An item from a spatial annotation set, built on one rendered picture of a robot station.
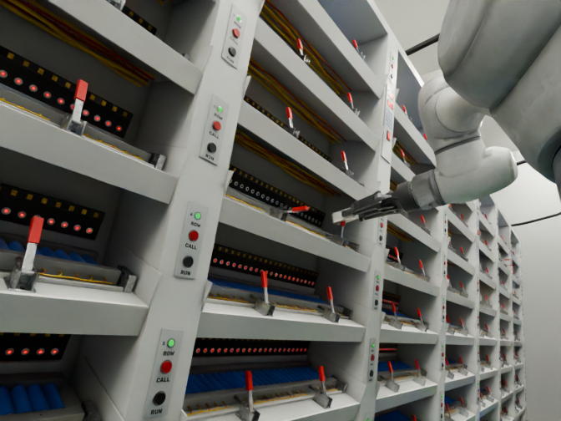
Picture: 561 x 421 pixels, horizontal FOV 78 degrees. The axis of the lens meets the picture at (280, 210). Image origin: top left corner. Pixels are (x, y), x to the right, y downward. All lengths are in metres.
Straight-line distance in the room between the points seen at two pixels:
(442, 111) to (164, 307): 0.66
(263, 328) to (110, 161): 0.42
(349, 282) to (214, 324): 0.59
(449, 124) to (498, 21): 0.57
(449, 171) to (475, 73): 0.59
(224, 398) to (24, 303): 0.43
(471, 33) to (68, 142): 0.45
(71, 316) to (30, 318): 0.04
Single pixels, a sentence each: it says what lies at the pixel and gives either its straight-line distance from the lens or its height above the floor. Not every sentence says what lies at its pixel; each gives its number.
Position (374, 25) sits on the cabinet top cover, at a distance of 1.46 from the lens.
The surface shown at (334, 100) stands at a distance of 1.02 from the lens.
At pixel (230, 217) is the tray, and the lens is 0.66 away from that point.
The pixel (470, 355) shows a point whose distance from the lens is 2.45.
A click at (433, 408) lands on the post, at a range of 1.79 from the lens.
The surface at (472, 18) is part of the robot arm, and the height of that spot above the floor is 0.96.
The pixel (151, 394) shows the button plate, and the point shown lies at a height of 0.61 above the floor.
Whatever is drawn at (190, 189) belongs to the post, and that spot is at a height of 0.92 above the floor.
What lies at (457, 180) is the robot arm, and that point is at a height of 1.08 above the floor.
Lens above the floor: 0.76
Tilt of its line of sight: 15 degrees up
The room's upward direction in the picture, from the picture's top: 8 degrees clockwise
